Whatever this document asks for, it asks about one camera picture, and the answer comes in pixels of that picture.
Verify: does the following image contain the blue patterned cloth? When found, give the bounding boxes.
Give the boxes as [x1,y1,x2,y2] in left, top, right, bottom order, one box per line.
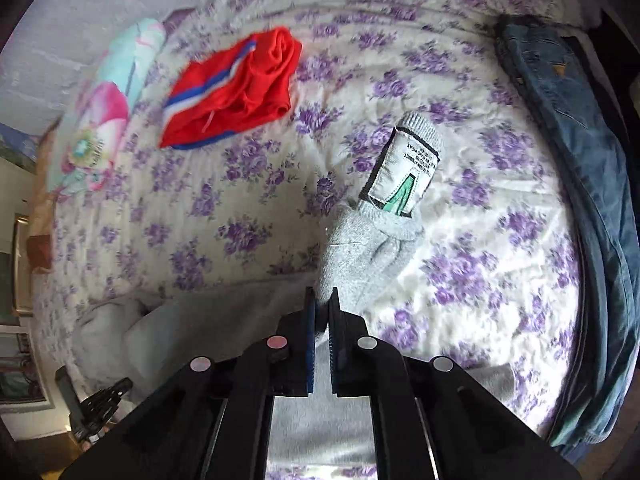
[0,124,41,162]

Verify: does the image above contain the red striped shorts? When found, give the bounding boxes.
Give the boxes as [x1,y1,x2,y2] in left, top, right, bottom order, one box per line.
[160,27,303,150]

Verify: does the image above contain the purple floral bed sheet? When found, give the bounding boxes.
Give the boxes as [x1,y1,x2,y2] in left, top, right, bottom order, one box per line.
[35,0,584,433]

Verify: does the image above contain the folded floral teal quilt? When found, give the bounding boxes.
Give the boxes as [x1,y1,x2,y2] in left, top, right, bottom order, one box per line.
[47,18,166,196]

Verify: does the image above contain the orange brown blanket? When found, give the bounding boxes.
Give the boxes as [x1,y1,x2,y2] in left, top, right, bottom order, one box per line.
[26,118,61,274]

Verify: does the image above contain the blue denim jeans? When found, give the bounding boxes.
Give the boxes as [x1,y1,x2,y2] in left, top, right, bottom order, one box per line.
[495,15,639,463]

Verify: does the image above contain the grey sweatpants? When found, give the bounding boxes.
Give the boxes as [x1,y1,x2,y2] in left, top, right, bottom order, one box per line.
[71,110,516,468]

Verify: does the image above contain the white lace headboard cover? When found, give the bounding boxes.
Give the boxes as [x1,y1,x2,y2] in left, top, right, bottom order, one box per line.
[1,0,205,136]

